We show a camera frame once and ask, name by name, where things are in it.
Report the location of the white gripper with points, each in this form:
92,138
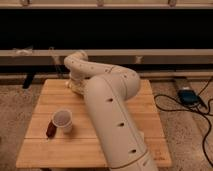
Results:
76,87

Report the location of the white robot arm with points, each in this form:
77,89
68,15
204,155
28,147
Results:
105,92

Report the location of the dark brown bottle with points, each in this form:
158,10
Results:
51,130

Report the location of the translucent plastic cup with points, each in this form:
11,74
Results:
62,119

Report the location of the wooden table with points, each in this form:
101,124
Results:
80,148

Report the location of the blue power adapter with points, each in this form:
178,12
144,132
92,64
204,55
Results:
187,96

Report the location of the long metal rail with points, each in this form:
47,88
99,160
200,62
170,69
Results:
18,57

